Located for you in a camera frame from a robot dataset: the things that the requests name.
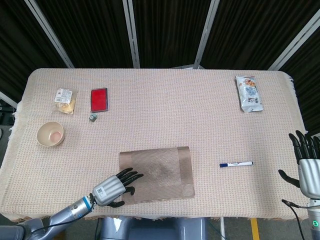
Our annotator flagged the white partition frame post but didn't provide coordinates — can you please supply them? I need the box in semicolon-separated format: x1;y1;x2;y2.
266;9;320;71
24;0;75;69
0;90;20;107
193;0;221;70
121;0;141;69

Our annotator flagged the brown woven placemat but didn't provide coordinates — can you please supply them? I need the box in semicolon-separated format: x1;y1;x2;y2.
118;146;196;205

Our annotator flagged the light brown bowl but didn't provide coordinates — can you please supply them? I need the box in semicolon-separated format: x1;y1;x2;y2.
36;121;65;148

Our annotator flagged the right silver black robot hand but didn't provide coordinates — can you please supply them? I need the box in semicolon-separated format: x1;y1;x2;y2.
278;129;320;200

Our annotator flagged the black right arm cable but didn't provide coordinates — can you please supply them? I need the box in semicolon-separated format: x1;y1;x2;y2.
281;199;311;240

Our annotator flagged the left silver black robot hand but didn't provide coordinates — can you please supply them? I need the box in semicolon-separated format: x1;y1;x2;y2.
89;167;145;208

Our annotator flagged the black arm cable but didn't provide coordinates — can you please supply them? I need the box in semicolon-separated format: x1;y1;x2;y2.
281;199;311;240
29;197;97;233

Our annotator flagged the white marker blue cap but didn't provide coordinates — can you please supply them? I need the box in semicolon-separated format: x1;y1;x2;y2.
219;161;254;168

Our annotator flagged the white snack bag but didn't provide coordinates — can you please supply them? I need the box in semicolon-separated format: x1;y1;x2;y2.
234;75;265;113

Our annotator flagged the red ink pad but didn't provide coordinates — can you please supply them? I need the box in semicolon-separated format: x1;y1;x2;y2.
89;87;109;113

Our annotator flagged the clear bag of bread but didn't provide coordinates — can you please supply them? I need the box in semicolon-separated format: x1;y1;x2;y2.
51;88;78;116

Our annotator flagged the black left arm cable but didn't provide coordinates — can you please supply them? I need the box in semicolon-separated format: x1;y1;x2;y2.
29;197;97;233

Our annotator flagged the black pleated curtain panel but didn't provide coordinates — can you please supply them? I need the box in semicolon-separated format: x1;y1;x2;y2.
34;0;133;69
278;27;320;136
0;0;68;101
132;0;213;69
201;0;320;70

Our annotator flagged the grey robot torso base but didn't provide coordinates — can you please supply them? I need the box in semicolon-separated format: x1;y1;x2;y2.
99;216;208;240

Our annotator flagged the beige woven tablecloth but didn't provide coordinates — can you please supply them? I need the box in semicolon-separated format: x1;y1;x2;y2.
0;67;315;222

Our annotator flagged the white table leg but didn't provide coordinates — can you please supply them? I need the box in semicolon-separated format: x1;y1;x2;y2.
219;217;226;240

